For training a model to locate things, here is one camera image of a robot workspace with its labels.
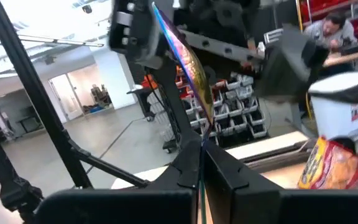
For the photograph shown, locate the Maruchan roast beef ramen pack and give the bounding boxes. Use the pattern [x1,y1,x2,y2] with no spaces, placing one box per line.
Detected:
[296,136,358,190]

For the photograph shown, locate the grey-legged wooden desk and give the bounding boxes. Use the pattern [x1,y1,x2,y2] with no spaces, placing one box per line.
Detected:
[287,43,358,131]

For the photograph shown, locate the parts bin rack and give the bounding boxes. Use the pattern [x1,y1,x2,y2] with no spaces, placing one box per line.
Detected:
[140,63,269,147]

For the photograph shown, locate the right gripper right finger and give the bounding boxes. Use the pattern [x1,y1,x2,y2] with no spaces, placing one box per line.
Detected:
[204,141,358,224]

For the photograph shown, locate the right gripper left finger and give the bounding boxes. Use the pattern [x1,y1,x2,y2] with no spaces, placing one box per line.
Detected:
[34,139,203,224]

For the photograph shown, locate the yellow cable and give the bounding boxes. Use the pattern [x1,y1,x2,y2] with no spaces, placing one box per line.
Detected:
[295,0,312,121]

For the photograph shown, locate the shiny foil packet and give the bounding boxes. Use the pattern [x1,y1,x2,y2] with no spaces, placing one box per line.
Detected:
[150,1,216,224]

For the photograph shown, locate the black utility cart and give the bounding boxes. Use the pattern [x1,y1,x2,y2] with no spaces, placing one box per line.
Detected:
[126,88,157,123]

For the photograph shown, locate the person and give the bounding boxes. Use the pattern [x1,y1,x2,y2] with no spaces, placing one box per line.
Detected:
[302,11,358,75]

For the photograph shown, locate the white trash bin black bag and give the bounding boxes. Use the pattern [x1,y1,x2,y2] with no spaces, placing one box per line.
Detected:
[308,71,358,142]

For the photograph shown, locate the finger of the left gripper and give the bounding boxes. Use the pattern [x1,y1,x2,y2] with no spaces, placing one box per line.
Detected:
[109,0,164,70]
[256,26,329,103]

